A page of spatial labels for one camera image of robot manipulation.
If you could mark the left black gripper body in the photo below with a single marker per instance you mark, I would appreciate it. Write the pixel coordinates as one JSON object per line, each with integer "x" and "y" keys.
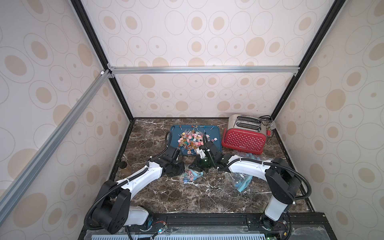
{"x": 177, "y": 168}

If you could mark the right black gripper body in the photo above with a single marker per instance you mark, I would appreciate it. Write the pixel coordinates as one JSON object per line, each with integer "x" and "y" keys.
{"x": 207, "y": 152}

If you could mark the teal plastic tray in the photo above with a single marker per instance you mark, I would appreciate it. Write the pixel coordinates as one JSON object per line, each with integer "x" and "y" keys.
{"x": 195, "y": 139}

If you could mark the candy ziploc bag front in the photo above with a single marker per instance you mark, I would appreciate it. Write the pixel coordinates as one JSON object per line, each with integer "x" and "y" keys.
{"x": 240, "y": 181}

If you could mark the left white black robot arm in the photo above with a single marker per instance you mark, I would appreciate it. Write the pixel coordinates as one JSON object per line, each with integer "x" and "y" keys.
{"x": 112, "y": 208}

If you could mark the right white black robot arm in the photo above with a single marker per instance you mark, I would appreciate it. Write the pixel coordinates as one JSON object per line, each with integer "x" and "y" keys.
{"x": 286, "y": 185}

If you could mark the poured candy pile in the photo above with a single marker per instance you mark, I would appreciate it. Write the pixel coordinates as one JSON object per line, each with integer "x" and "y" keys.
{"x": 195, "y": 140}

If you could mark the red silver toaster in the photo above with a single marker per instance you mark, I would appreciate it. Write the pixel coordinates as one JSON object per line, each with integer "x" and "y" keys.
{"x": 245, "y": 134}

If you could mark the brown spice jar black cap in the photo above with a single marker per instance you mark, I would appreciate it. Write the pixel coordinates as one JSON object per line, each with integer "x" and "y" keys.
{"x": 125, "y": 169}

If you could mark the horizontal aluminium frame bar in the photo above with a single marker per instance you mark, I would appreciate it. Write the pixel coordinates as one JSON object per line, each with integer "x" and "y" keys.
{"x": 205, "y": 70}

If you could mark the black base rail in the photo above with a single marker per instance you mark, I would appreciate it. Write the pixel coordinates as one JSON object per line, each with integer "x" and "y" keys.
{"x": 291, "y": 226}

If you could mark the left slanted aluminium frame bar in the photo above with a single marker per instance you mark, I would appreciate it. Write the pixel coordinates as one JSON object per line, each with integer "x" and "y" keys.
{"x": 33, "y": 168}

